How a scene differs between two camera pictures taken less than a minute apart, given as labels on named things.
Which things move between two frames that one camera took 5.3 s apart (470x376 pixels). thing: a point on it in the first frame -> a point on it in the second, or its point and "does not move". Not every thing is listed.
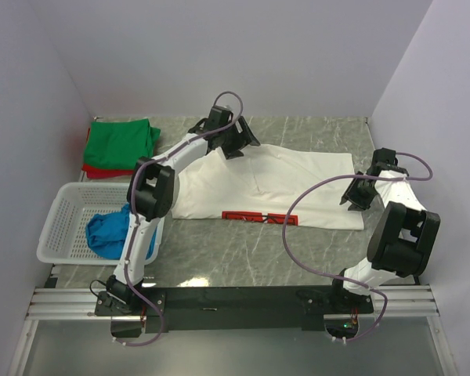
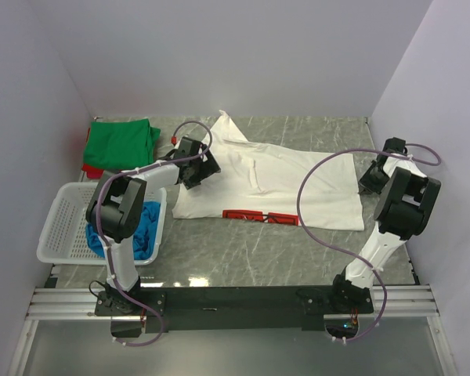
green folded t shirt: [119, 144] does not move
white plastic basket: [70, 205] does not move
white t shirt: [262, 184] does not move
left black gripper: [238, 136] -> [205, 166]
